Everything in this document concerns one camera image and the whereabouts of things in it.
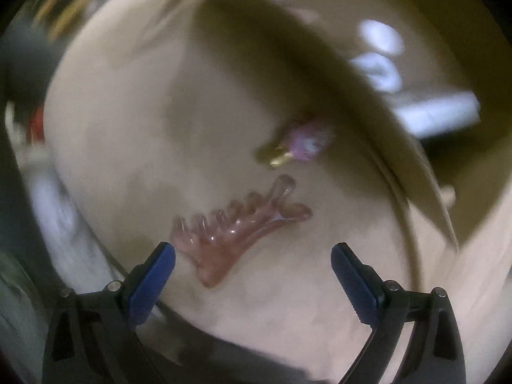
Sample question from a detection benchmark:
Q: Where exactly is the white remote control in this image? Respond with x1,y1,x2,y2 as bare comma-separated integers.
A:
398,91,481,139

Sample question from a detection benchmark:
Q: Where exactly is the purple and gold trinket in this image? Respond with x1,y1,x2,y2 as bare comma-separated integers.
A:
256,122,334,169

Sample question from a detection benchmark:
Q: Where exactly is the white charger plug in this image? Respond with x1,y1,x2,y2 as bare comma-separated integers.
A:
350,55,404,93

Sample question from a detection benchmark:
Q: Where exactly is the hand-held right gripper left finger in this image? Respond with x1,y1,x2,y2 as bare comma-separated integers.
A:
42,242,177,384

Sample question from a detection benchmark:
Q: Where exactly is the cardboard box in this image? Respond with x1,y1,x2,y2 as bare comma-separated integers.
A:
192,0,512,257

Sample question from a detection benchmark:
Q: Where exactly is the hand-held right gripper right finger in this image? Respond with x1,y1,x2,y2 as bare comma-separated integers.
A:
331,243,467,384

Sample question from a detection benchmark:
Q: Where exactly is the pink hair claw clip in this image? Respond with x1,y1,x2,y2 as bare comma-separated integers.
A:
170,175,313,289

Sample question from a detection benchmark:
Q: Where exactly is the white earbuds case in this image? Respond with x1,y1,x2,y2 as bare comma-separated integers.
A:
358,19,404,56

